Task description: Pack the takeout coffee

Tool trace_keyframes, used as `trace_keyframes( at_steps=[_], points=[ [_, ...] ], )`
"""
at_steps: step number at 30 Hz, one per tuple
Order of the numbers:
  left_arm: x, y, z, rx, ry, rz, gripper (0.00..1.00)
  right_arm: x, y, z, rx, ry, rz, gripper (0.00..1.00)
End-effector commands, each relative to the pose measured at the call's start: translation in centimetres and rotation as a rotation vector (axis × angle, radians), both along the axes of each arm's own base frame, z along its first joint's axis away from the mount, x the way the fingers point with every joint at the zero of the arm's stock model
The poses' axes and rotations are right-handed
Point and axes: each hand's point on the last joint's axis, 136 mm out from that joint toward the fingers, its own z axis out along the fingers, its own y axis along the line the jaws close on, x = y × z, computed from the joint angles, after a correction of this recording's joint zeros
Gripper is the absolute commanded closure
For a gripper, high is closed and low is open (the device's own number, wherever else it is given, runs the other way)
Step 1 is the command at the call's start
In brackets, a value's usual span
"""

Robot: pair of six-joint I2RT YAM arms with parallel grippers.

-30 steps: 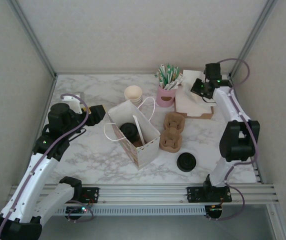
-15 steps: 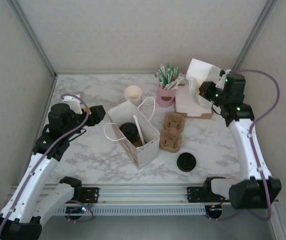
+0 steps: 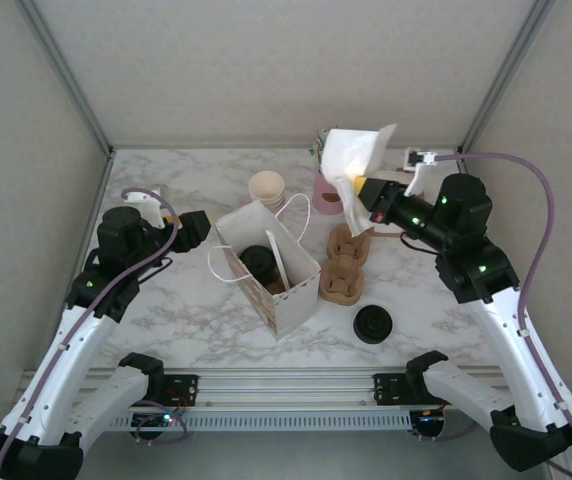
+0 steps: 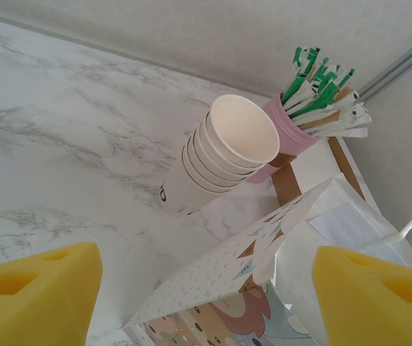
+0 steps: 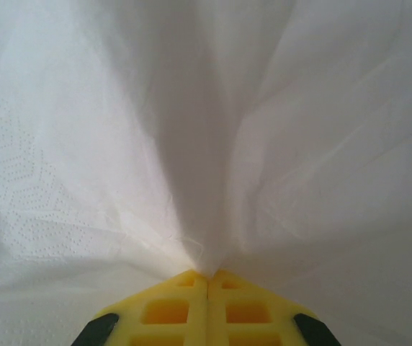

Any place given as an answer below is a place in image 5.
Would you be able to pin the white paper napkin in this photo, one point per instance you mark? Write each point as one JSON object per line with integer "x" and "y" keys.
{"x": 206, "y": 144}

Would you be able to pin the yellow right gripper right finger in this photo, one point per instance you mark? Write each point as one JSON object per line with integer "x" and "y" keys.
{"x": 253, "y": 317}

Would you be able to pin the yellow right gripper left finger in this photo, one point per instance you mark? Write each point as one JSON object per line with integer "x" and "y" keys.
{"x": 162, "y": 317}

